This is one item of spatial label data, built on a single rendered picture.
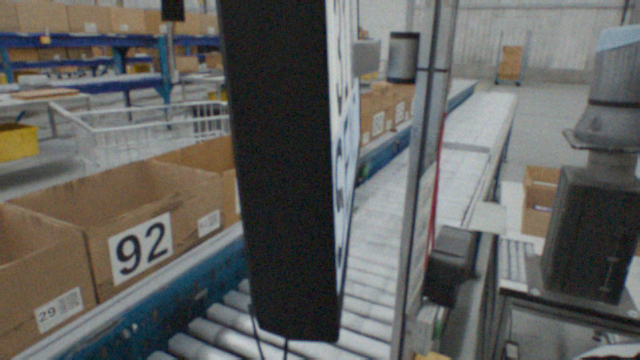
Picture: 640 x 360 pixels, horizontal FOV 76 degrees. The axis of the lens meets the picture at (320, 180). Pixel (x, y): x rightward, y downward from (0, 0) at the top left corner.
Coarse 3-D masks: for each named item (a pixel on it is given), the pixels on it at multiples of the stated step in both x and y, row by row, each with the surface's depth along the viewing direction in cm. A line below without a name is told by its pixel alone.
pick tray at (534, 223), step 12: (528, 192) 169; (540, 192) 167; (552, 192) 165; (528, 204) 170; (540, 204) 168; (552, 204) 166; (528, 216) 145; (540, 216) 143; (528, 228) 146; (540, 228) 144; (636, 252) 133
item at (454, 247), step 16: (448, 240) 69; (464, 240) 69; (432, 256) 66; (448, 256) 65; (464, 256) 65; (432, 272) 67; (448, 272) 65; (464, 272) 64; (448, 288) 68; (448, 304) 69
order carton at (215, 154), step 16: (208, 144) 146; (224, 144) 154; (160, 160) 128; (176, 160) 134; (192, 160) 141; (208, 160) 148; (224, 160) 156; (224, 176) 112; (224, 192) 113; (224, 208) 114; (224, 224) 116
